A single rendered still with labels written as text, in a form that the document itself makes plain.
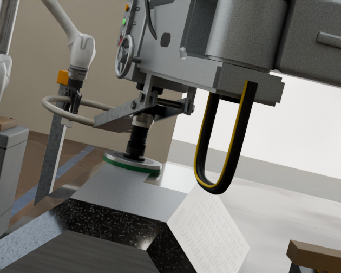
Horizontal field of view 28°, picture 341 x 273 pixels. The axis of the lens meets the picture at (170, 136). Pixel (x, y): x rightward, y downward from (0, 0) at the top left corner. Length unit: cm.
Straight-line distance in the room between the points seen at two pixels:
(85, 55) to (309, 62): 160
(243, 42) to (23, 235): 74
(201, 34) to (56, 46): 719
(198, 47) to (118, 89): 704
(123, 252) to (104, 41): 747
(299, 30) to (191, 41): 35
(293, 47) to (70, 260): 77
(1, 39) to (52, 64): 577
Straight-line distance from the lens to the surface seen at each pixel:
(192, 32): 198
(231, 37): 175
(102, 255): 167
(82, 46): 319
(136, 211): 175
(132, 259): 166
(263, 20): 175
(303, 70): 179
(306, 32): 179
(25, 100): 922
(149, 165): 238
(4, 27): 337
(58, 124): 415
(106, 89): 902
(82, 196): 178
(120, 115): 250
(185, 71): 190
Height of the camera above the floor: 125
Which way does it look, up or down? 6 degrees down
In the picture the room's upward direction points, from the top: 13 degrees clockwise
